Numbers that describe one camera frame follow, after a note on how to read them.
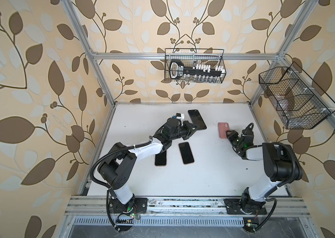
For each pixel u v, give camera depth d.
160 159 0.89
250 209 0.68
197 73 0.85
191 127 0.77
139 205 0.74
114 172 0.46
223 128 1.06
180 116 0.80
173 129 0.66
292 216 0.74
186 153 0.94
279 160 0.54
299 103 0.73
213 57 0.91
